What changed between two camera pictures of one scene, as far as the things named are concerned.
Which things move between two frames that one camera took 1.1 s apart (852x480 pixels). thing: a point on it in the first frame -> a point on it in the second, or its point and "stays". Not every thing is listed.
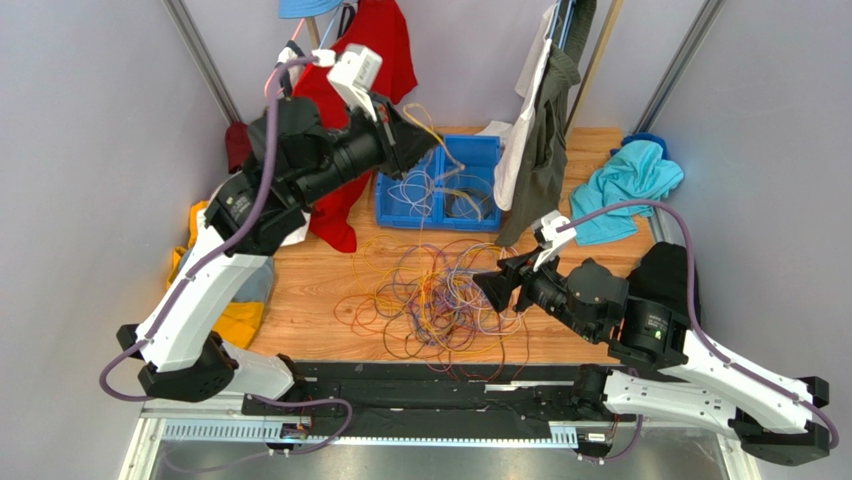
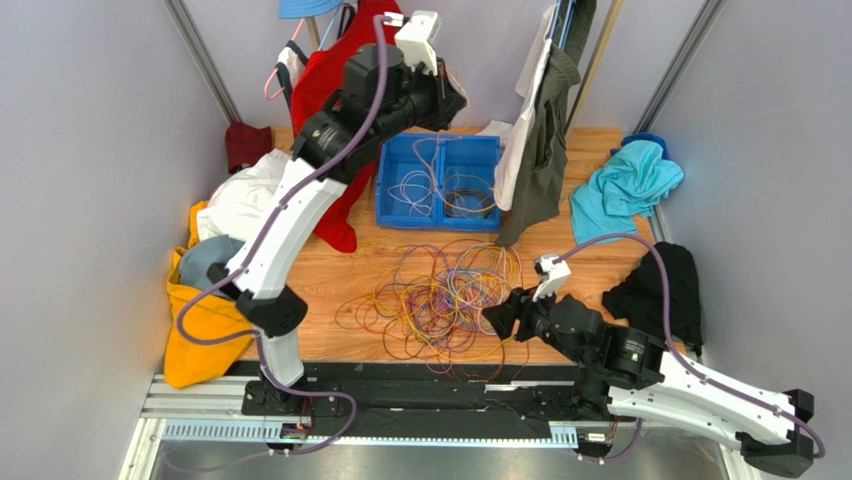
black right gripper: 520,282 -> 529,313
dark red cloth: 238,146 stays
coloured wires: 421,293 stays
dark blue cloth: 641,136 stays
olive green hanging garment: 542,195 stays
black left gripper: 403,146 -> 445,101
